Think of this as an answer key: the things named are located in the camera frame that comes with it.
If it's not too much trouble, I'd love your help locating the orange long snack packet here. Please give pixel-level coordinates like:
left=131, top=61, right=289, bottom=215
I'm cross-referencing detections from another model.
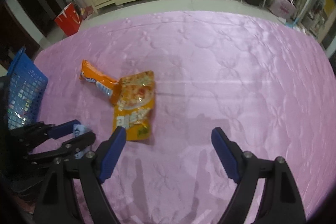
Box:
left=79, top=60, right=121, bottom=105

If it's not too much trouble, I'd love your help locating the orange pizza snack bag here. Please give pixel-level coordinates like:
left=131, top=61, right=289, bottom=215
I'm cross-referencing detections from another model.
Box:
left=113, top=71, right=155, bottom=141

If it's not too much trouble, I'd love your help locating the blue plastic basket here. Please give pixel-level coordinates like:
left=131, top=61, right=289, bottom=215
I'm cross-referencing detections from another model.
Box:
left=7, top=47, right=49, bottom=130

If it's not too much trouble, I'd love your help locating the red paper bag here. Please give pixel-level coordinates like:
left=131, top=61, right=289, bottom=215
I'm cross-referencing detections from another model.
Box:
left=54, top=3, right=81, bottom=36

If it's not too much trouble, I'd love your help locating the light blue snack packet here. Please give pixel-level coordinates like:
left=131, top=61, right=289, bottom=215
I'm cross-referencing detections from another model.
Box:
left=73, top=124, right=92, bottom=159

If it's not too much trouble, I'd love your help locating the pink gift bag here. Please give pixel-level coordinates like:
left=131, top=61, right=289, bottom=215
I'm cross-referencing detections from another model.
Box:
left=269, top=0, right=297, bottom=20

